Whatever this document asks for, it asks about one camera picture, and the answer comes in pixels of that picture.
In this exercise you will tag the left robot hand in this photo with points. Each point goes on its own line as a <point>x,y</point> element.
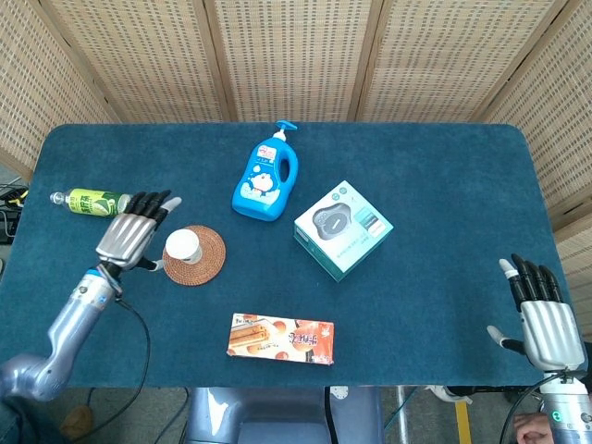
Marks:
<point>131,231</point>

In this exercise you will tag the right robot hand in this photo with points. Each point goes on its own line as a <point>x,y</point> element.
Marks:
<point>548,330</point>

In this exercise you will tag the white cup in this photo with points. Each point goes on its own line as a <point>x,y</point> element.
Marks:
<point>183,247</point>

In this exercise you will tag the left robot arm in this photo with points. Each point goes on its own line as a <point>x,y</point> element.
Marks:
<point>65,333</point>

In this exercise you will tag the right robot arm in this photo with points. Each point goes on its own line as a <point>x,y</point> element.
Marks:
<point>569,407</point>

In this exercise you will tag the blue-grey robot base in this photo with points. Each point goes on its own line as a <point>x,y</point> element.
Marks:
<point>282,416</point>

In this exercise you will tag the brown woven coaster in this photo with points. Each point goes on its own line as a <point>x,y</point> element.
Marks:
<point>203,259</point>

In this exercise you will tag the green tea bottle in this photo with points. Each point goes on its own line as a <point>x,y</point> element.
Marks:
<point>90,202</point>

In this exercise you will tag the person's hand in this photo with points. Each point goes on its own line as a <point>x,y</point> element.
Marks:
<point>532,429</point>

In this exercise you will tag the blue pump detergent bottle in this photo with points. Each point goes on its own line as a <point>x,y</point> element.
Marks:
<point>266,178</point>

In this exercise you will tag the blue table cloth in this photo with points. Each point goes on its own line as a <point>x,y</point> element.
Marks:
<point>296,185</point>

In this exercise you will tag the orange snack box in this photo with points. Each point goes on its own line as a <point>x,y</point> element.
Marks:
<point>280,339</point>

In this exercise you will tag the white teal product box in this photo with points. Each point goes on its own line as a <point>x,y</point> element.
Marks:
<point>343,229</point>

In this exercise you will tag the woven folding screen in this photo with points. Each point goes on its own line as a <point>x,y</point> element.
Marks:
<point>296,60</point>

